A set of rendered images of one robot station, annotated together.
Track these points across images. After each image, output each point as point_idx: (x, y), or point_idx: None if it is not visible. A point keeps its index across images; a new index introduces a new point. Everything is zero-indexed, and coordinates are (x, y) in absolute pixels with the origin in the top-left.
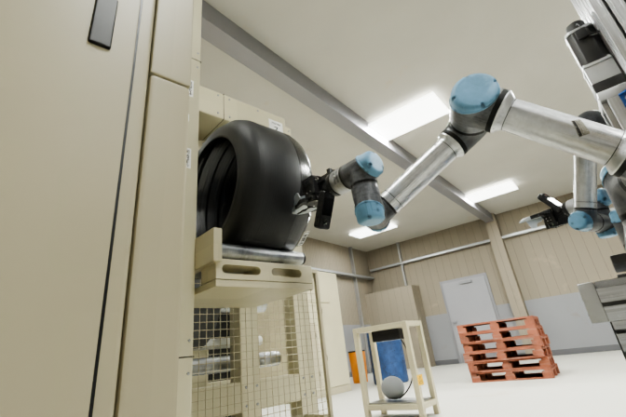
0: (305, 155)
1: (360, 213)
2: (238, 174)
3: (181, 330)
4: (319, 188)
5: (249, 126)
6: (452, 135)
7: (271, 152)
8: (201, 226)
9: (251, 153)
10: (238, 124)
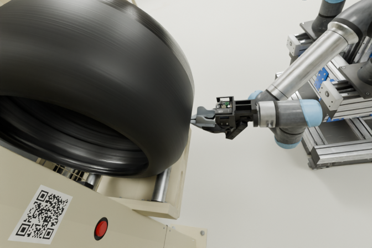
0: (182, 52)
1: (288, 147)
2: (150, 155)
3: (160, 233)
4: (234, 118)
5: (119, 83)
6: (360, 36)
7: (179, 109)
8: (36, 126)
9: (162, 134)
10: (80, 79)
